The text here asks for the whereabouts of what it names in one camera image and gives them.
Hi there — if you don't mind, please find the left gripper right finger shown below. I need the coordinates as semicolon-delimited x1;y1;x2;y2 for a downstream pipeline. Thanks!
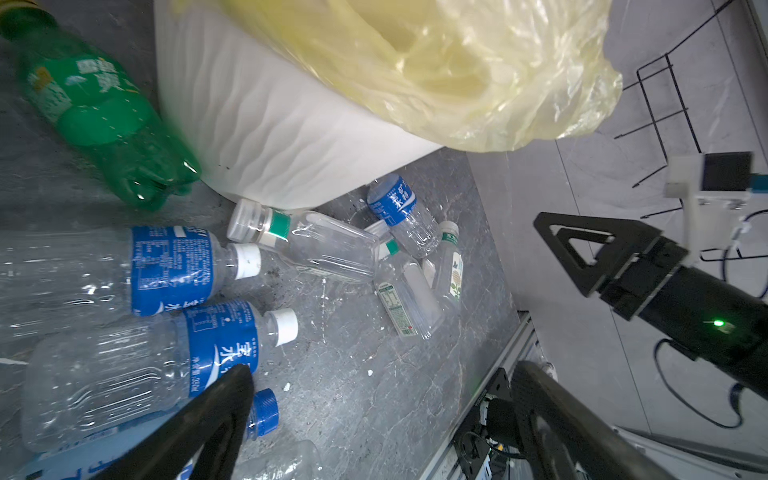
511;361;672;479

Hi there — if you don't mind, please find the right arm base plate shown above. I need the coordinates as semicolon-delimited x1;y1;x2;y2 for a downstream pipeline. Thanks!
452;368;511;479

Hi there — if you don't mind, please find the green bottle near bin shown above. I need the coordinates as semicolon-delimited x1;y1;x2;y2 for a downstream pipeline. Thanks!
1;1;201;211

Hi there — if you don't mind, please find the clear tall bottle white cap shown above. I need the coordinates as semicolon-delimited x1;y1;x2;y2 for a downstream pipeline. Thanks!
365;220;444;340

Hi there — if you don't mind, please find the black wire hook rack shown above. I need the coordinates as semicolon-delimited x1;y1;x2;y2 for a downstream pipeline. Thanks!
606;1;767;240

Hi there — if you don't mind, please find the clear square bottle green ring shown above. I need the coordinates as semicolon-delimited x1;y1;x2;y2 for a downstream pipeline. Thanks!
226;198;382;283

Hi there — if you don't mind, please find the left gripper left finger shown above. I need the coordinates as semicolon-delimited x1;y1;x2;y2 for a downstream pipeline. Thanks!
96;365;254;479

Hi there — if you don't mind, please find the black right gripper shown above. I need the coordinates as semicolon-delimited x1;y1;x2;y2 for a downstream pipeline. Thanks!
533;212;767;398

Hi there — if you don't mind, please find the clear bottle green label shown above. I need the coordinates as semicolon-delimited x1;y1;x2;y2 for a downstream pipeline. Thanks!
421;221;463;318

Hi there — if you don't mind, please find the blue label bottle white cap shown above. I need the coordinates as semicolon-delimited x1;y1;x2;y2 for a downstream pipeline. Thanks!
1;226;262;343

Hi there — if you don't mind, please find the clear bottle blue cap bottom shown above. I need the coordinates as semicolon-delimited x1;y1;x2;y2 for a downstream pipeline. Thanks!
10;389;279;479

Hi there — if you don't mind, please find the white bin with yellow bag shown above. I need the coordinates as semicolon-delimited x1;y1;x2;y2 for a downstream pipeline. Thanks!
154;1;623;210

